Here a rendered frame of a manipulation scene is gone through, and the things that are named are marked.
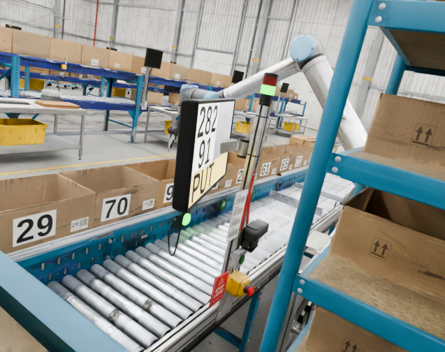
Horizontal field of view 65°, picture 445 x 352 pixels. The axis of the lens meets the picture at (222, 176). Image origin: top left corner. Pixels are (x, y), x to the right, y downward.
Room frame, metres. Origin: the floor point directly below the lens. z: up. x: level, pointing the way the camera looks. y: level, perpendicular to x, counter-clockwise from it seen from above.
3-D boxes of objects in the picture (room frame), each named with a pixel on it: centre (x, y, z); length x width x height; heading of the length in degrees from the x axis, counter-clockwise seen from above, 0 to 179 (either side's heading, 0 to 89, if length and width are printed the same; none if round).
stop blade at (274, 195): (2.68, -0.62, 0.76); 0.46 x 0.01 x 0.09; 59
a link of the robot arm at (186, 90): (1.94, 0.27, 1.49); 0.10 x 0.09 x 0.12; 61
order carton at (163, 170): (1.95, 0.34, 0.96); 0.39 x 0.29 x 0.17; 149
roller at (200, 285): (1.42, 0.12, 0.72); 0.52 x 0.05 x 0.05; 59
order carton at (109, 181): (1.62, 0.54, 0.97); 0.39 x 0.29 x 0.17; 149
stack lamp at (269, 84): (1.27, -0.10, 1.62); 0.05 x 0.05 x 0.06
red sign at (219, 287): (1.19, -0.09, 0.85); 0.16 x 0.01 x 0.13; 149
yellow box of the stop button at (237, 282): (1.27, -0.17, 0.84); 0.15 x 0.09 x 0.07; 149
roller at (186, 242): (1.64, -0.01, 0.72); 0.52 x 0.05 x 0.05; 59
